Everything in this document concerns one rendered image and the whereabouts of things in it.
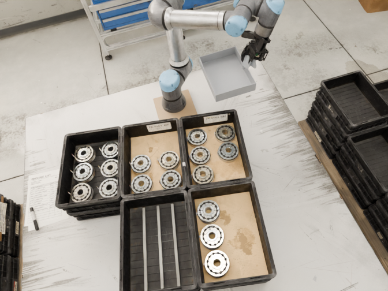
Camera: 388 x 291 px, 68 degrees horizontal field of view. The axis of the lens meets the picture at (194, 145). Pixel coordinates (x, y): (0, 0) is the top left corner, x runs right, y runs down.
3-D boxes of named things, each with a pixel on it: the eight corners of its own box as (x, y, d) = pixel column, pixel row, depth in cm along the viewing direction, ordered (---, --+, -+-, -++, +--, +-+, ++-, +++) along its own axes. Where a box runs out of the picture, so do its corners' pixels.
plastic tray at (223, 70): (199, 64, 150) (198, 56, 146) (235, 53, 151) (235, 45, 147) (215, 102, 137) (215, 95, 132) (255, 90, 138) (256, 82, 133)
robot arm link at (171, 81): (158, 97, 169) (153, 81, 157) (168, 81, 175) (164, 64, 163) (176, 103, 166) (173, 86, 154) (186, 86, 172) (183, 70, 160)
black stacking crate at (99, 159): (74, 145, 159) (64, 134, 149) (127, 138, 158) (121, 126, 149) (67, 215, 139) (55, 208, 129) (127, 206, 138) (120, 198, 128)
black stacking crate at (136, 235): (128, 207, 138) (120, 199, 128) (189, 198, 137) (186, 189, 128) (128, 300, 118) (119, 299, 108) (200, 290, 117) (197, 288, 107)
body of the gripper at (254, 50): (250, 63, 131) (260, 40, 121) (242, 51, 135) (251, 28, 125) (264, 62, 133) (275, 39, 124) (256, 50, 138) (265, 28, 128)
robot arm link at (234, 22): (134, 13, 124) (241, 16, 104) (146, -1, 129) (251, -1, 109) (144, 36, 133) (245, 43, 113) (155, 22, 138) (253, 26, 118)
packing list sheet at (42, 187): (25, 176, 164) (25, 176, 164) (65, 165, 166) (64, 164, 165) (24, 232, 147) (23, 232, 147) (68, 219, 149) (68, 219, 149)
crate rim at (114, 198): (66, 136, 151) (64, 134, 149) (122, 127, 150) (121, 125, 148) (56, 209, 130) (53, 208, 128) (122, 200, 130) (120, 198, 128)
